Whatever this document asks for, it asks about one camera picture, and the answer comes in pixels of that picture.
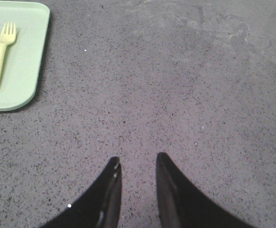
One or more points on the light green rectangular tray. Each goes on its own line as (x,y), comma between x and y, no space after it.
(18,82)

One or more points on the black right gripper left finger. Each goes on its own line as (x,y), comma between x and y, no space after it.
(99,206)

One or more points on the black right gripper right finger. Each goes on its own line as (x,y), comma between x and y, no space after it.
(183,205)

